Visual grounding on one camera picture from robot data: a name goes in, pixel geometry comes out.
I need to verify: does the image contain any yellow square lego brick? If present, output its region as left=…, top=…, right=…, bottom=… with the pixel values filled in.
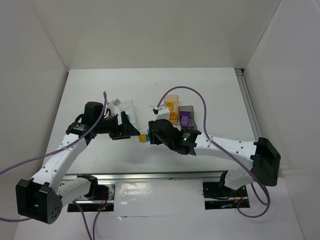
left=138, top=134, right=148, bottom=143

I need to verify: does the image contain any yellow lego piece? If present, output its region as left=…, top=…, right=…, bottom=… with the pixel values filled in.
left=166, top=101, right=174, bottom=112

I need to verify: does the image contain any teal lego brick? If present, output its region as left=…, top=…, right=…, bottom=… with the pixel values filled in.
left=146, top=129, right=150, bottom=142

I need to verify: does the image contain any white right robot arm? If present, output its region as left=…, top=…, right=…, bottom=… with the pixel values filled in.
left=148, top=119, right=281, bottom=190

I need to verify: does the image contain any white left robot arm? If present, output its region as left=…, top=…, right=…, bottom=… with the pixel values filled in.
left=15, top=99, right=140, bottom=224

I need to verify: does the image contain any yellow lego in amber bin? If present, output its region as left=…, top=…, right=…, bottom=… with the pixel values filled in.
left=169, top=111, right=177, bottom=120

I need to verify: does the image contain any clear plastic container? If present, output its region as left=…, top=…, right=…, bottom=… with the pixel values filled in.
left=119, top=99, right=137, bottom=125

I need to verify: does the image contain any purple lego in grey bin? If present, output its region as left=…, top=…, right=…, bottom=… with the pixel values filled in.
left=179, top=111, right=192, bottom=117

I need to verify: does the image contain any amber plastic container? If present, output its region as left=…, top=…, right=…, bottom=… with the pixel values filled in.
left=164, top=95, right=180, bottom=126

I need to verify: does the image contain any dark grey plastic container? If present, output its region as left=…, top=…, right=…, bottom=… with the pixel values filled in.
left=178, top=105, right=198, bottom=130

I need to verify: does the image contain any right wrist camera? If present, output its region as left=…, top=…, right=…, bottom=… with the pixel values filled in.
left=152, top=105, right=171, bottom=120

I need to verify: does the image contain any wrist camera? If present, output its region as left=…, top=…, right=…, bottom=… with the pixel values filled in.
left=107, top=99, right=121, bottom=109
left=152, top=105, right=171, bottom=120

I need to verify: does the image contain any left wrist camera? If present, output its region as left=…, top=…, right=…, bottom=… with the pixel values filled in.
left=107, top=99, right=121, bottom=109

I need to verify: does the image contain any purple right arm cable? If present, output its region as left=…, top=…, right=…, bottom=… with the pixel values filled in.
left=155, top=86, right=271, bottom=218

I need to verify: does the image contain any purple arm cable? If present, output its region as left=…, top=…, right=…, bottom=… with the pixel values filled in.
left=0, top=91, right=113, bottom=240
left=155, top=86, right=271, bottom=218

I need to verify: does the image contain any aluminium front rail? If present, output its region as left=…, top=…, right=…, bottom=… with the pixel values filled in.
left=56, top=170, right=228, bottom=181

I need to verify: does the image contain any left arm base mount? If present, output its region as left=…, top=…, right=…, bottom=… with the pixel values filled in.
left=75, top=183, right=116, bottom=213

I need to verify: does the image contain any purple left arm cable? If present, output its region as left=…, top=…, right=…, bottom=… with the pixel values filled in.
left=0, top=91, right=113, bottom=240

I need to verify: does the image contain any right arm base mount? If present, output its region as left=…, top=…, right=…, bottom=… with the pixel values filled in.
left=202, top=172, right=250, bottom=210

